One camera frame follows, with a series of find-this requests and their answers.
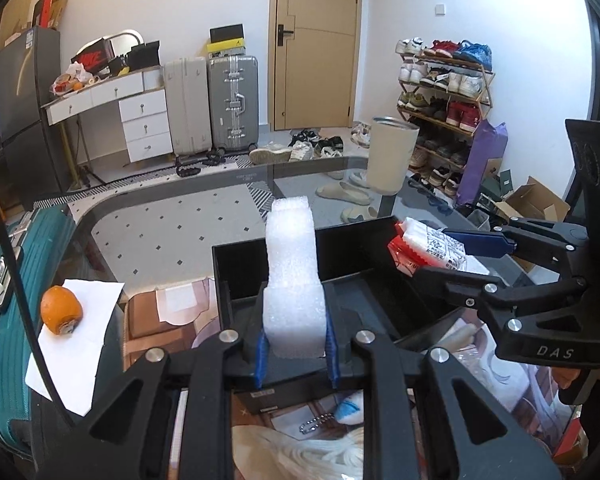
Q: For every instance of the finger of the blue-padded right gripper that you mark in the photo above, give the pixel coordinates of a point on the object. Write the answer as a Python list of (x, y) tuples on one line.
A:
[(483, 244), (452, 287)]

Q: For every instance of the white paper napkin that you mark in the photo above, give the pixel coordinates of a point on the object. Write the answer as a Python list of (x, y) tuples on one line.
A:
[(72, 360)]

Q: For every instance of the black storage box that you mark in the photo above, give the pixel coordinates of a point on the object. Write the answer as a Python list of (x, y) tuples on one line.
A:
[(360, 279)]

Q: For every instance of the wooden door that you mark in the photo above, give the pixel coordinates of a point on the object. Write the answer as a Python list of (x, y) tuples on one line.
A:
[(312, 62)]

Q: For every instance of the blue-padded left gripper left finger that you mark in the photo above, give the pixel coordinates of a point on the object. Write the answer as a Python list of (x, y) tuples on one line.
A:
[(261, 362)]

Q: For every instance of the anime printed desk mat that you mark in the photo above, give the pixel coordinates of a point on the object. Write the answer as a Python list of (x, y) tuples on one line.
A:
[(184, 316)]

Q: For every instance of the dark grey refrigerator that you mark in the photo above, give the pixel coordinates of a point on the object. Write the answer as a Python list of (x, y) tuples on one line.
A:
[(33, 149)]

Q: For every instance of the white plush toy blue trim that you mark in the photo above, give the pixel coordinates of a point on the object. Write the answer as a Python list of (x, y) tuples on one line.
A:
[(350, 411)]

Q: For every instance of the white drawer desk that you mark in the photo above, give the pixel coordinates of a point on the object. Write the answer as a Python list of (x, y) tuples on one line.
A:
[(121, 114)]

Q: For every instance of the white foam block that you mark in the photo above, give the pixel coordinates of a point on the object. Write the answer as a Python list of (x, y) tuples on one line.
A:
[(294, 305)]

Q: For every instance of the black yellow box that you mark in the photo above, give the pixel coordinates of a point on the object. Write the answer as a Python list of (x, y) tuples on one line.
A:
[(226, 40)]

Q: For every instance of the open cardboard box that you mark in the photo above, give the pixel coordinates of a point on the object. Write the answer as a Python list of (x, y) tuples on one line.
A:
[(535, 201)]

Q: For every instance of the person's right hand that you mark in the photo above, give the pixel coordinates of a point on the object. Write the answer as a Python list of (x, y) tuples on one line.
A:
[(575, 385)]

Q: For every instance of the silver aluminium suitcase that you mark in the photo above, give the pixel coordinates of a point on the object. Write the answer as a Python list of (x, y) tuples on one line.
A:
[(234, 102)]

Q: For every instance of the red white snack packet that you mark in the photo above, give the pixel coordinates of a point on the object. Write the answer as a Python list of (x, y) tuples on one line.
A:
[(417, 245)]

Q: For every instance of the beige cylindrical bin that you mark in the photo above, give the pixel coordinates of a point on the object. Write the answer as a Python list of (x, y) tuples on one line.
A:
[(392, 143)]

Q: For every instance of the teal suitcase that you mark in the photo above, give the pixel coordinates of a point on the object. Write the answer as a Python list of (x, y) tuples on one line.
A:
[(39, 241)]

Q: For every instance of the wooden shoe rack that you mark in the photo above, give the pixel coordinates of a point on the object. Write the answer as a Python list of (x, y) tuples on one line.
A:
[(446, 92)]

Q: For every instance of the orange fruit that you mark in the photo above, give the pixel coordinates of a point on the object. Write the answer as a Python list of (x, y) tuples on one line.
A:
[(60, 310)]

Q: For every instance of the purple bag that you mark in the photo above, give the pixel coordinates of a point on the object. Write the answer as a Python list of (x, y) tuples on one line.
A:
[(489, 142)]

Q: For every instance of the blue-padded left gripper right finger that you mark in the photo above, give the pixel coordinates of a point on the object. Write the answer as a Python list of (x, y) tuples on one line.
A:
[(331, 355)]

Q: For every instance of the red black shoe box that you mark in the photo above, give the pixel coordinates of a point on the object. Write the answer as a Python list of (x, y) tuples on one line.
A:
[(96, 56)]

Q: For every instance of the beige hard suitcase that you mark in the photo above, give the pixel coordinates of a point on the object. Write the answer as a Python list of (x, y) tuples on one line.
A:
[(187, 103)]

